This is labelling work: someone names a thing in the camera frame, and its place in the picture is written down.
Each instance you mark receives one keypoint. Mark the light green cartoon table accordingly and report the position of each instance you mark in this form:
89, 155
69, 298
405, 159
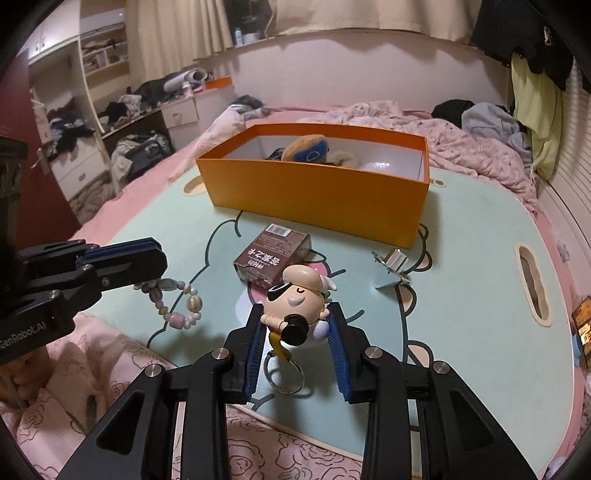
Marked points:
184, 152

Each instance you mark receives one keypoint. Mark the metal clip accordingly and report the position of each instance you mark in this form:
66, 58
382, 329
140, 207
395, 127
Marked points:
395, 261

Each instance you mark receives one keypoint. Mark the mauve quilt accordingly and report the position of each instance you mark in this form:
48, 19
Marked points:
461, 152

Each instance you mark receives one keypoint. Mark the white shelf cabinet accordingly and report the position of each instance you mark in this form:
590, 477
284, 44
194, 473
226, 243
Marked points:
101, 50

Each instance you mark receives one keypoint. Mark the person's left hand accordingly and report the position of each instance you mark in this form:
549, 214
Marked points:
23, 378

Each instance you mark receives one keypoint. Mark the pink floral blanket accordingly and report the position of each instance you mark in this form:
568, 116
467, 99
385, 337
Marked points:
115, 350

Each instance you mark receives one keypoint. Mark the orange cardboard box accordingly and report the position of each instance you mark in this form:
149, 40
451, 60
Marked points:
314, 203

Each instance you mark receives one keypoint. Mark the black clothing heap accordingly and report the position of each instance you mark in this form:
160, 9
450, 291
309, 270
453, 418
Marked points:
450, 110

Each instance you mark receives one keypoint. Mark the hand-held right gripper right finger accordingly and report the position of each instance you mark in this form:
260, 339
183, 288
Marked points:
337, 364

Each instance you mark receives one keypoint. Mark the yellow-green hanging garment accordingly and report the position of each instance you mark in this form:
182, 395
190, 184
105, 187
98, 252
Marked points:
540, 115

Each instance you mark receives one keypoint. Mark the small jar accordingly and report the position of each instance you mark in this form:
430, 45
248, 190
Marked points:
252, 38

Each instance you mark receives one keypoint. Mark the beige fluffy plush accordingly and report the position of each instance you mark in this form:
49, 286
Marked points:
344, 159

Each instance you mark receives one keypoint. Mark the black hanging garment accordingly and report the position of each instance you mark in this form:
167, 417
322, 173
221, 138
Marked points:
517, 32

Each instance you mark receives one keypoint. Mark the dark grey clothing pile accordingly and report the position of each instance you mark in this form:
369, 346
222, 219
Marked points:
249, 108

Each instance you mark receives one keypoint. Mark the grey clothing heap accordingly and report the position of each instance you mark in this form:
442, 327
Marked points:
489, 122

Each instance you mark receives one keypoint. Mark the white paper roll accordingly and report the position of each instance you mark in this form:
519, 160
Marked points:
187, 79

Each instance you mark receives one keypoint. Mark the smartphone with lit screen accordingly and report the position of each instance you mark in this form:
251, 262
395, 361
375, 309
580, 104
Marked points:
582, 327

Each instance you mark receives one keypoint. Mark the white desk with drawers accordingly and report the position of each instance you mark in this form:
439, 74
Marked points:
180, 113

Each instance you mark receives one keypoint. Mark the white bottle with green cap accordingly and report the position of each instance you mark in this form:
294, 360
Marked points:
238, 38

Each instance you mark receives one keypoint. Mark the black and white bag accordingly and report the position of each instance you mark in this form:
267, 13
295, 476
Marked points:
143, 157

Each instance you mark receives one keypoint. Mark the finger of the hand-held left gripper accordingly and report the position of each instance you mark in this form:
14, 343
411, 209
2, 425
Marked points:
129, 272
120, 247

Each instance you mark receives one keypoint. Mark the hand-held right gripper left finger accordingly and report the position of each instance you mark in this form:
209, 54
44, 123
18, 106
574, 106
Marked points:
255, 369

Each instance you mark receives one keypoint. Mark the brown card box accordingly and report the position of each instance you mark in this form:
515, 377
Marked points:
272, 254

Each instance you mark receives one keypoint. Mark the brown plush toy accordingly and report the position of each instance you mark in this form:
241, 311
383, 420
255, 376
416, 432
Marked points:
302, 145

